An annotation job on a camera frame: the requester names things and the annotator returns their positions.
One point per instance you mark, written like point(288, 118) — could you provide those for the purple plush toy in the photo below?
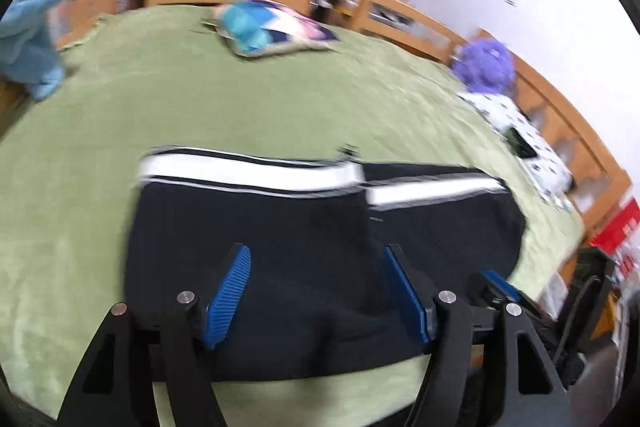
point(485, 66)

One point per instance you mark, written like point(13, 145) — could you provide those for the geometric patterned pillow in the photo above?
point(258, 28)

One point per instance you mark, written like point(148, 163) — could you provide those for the black sweatpants white stripe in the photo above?
point(316, 302)

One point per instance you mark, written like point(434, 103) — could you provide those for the light blue fleece blanket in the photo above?
point(28, 54)

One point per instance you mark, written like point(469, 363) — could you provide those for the wooden bed frame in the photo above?
point(600, 181)

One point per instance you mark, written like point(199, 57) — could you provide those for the black phone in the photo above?
point(518, 145)

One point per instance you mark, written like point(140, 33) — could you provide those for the white dotted pillow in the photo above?
point(544, 167)

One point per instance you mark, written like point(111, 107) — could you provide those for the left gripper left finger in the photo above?
point(132, 349)

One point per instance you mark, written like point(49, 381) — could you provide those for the green fleece bed blanket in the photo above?
point(155, 77)

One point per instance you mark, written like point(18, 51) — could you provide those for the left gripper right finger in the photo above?
point(487, 367)

